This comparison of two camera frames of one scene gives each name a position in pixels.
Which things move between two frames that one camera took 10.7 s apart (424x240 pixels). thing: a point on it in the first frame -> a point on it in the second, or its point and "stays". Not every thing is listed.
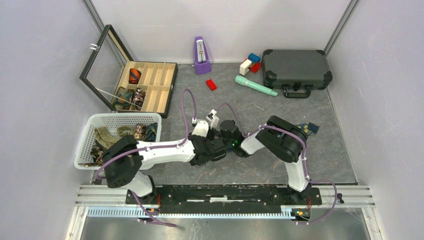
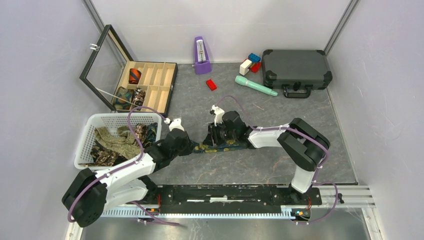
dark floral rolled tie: [139, 95] stays
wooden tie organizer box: [125, 86] stays
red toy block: [255, 67] stays
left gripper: [203, 138] -> [189, 147]
